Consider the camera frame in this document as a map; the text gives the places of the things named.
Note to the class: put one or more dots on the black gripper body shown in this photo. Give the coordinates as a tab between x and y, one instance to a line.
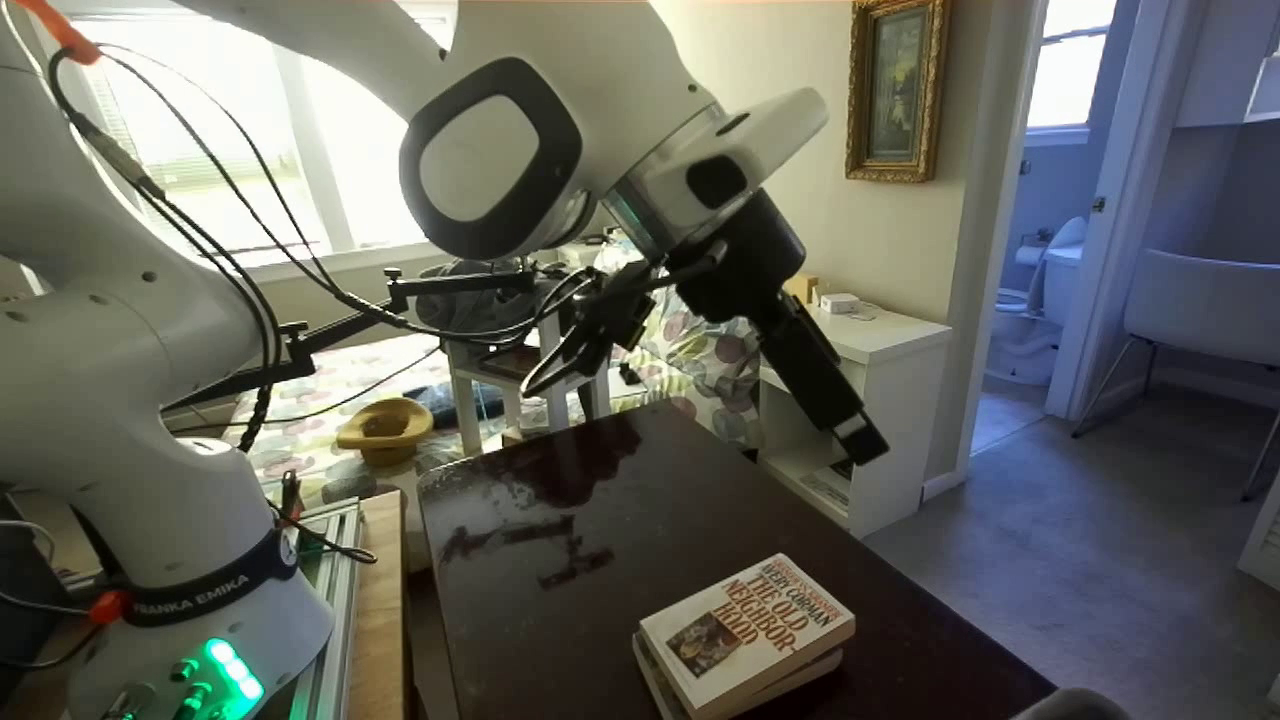
743	263

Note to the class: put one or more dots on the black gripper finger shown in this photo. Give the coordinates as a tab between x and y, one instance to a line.
857	434

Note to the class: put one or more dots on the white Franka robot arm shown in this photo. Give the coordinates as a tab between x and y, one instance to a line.
121	373

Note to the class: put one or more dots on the white cabinet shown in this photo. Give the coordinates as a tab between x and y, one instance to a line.
881	386

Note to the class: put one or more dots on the small yellow item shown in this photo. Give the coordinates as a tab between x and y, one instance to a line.
800	291

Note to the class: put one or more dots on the small white box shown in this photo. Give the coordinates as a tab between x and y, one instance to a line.
840	302

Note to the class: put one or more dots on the white paperback orange title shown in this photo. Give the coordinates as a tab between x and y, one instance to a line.
745	626

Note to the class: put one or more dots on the gold framed painting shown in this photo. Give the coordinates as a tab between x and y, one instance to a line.
896	83

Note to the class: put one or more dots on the white toilet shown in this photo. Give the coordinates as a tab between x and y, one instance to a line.
1063	266

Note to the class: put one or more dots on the dark grey cloth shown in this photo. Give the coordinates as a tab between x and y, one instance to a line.
466	297

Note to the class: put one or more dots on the white stool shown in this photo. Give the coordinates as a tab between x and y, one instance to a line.
466	400

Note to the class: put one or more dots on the paperback book purple spine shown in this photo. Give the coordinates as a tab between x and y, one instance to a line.
664	684

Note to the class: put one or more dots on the dark blue cloth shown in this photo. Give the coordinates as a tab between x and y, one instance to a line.
455	400

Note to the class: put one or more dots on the white door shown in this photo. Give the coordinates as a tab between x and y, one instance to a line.
1133	201

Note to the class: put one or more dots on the white tub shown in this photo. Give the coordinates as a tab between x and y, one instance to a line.
1203	305

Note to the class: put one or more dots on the small bright window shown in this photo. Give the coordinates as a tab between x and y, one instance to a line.
1069	67

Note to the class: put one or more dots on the yellow bowl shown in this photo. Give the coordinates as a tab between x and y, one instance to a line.
386	429

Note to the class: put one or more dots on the large bright window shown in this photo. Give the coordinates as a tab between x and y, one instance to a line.
335	163

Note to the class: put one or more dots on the black boom rod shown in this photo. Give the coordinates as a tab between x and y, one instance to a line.
320	347

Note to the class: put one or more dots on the wooden board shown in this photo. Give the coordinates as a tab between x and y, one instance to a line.
383	614

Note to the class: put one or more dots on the red round plug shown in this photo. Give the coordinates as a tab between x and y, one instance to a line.
104	611

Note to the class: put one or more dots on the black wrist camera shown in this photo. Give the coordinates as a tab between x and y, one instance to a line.
606	314

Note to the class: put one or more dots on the aluminium rail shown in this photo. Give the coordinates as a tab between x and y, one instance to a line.
324	614

